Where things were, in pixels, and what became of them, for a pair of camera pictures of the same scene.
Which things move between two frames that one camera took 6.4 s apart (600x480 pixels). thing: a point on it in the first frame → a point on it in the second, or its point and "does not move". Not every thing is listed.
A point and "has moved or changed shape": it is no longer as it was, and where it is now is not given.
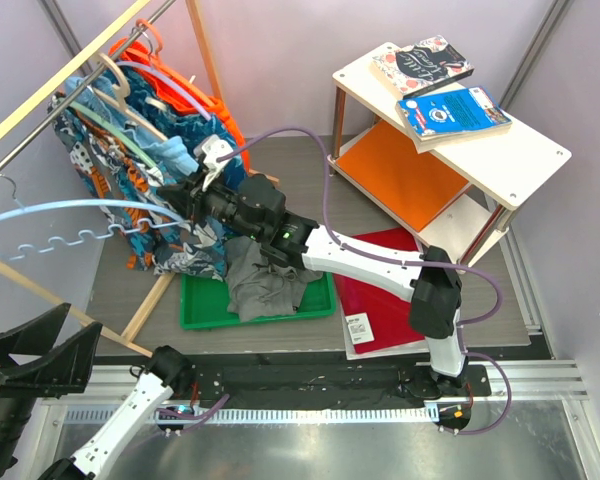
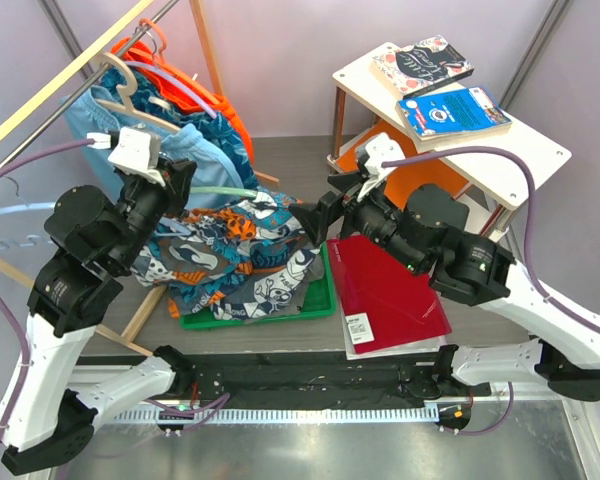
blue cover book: [452, 115] does not move
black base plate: [246, 382] does not move
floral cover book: [417, 68] does not move
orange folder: [418, 185] does not move
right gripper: [187, 199] → [329, 207]
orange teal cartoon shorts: [149, 224] has moved or changed shape
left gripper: [67, 365] → [177, 176]
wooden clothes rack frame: [34, 98] does not move
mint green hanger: [109, 127] has moved or changed shape
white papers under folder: [419, 347] does not move
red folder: [389, 312] does not move
